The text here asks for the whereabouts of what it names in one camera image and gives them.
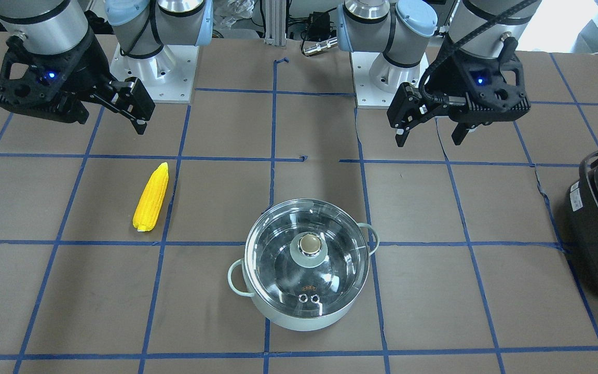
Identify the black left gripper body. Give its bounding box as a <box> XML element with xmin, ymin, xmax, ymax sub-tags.
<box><xmin>426</xmin><ymin>35</ymin><xmax>531</xmax><ymax>146</ymax></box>

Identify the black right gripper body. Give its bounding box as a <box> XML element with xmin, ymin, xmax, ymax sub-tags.
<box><xmin>0</xmin><ymin>31</ymin><xmax>123</xmax><ymax>125</ymax></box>

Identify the yellow plastic corn cob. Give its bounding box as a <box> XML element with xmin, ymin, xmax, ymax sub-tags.
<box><xmin>131</xmin><ymin>162</ymin><xmax>169</xmax><ymax>232</ymax></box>

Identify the glass pot lid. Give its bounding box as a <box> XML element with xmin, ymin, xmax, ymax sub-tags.
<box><xmin>244</xmin><ymin>198</ymin><xmax>371</xmax><ymax>318</ymax></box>

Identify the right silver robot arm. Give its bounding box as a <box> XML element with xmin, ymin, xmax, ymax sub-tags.
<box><xmin>0</xmin><ymin>1</ymin><xmax>213</xmax><ymax>135</ymax></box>

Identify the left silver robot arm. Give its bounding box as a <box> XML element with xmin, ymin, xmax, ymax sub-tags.
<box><xmin>336</xmin><ymin>1</ymin><xmax>540</xmax><ymax>147</ymax></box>

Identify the pale green electric pot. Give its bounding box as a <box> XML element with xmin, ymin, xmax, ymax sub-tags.
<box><xmin>226</xmin><ymin>197</ymin><xmax>380</xmax><ymax>332</ymax></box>

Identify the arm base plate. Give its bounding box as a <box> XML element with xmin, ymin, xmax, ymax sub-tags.
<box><xmin>350</xmin><ymin>52</ymin><xmax>429</xmax><ymax>110</ymax></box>
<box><xmin>110</xmin><ymin>44</ymin><xmax>201</xmax><ymax>104</ymax></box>

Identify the aluminium frame post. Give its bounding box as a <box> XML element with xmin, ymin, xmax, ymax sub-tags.
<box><xmin>261</xmin><ymin>1</ymin><xmax>289</xmax><ymax>49</ymax></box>

